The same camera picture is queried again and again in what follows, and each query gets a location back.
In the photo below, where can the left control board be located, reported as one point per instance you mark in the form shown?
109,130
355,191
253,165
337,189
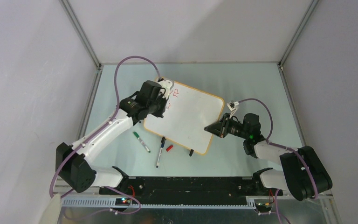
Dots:
123,201

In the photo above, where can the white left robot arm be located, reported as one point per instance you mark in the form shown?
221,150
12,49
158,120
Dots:
75,162

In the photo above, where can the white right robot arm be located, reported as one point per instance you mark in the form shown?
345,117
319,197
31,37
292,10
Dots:
302,174

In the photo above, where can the green whiteboard marker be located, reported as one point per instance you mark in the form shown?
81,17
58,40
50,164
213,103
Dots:
141,142

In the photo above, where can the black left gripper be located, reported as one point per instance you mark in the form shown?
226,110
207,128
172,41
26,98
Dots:
159,114

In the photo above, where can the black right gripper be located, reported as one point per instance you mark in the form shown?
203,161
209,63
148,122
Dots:
220,128

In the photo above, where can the red marker cap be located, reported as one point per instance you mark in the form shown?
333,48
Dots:
169,148

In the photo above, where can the orange framed whiteboard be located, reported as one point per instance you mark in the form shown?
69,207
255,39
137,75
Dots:
188,111

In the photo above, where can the control board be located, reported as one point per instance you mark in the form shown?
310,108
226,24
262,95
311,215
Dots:
264,206
123,201

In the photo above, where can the blue whiteboard marker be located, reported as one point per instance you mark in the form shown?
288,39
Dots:
159,154

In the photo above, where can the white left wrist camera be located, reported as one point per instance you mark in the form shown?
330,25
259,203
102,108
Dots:
166,86

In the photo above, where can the right control board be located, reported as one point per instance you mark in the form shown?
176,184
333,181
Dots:
264,206

